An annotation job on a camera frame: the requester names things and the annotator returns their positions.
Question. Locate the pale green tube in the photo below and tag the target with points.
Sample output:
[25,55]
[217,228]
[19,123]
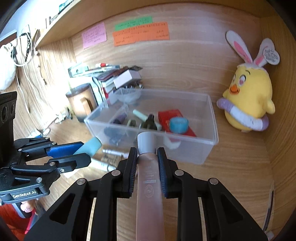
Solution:
[144,117]

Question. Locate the red white marker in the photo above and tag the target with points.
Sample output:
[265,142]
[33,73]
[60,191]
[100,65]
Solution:
[106,65]

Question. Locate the purple small bottle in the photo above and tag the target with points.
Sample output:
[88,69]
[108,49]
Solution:
[119,119]

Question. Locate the clear plastic storage bin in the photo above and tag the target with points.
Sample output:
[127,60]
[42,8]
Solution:
[196,107]

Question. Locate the orange paper note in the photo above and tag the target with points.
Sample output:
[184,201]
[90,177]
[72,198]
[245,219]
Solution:
[148,32]

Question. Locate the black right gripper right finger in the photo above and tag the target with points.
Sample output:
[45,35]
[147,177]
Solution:
[206,204]

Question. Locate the dark green spray bottle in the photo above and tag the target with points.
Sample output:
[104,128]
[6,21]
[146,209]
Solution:
[149,123]

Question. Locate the pink cosmetic tube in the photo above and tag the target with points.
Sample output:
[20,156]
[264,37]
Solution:
[150,216]

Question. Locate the person left hand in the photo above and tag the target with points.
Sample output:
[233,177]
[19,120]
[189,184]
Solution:
[28,206]

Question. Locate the silver pen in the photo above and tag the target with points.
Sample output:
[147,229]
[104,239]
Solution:
[107,160]

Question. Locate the yellow chick plush toy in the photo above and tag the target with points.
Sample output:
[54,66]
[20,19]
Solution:
[248,99]

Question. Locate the stack of books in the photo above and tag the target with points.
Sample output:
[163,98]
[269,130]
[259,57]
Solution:
[96,77]

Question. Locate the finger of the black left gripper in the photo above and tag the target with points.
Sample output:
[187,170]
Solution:
[57,163]

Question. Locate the green paper note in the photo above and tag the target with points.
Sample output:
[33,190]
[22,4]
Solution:
[134,22]

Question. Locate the bowl of beads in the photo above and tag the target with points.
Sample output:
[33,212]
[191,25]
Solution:
[128,95]

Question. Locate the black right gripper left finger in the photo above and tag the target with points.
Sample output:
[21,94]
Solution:
[88,206]

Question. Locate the light blue capped tube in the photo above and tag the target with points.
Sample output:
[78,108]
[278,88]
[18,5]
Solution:
[87,150]

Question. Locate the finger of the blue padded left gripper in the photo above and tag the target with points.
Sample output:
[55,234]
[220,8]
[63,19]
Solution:
[53,148]

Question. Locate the brown mug with lid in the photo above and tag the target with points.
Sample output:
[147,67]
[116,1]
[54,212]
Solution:
[82,101]

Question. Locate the red tea box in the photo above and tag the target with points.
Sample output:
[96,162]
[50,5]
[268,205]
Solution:
[165,116]

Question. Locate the white small cardboard box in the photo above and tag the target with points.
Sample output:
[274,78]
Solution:
[126,78]

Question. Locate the pink paper note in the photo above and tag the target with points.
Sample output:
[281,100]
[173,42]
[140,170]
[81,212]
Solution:
[94,35]

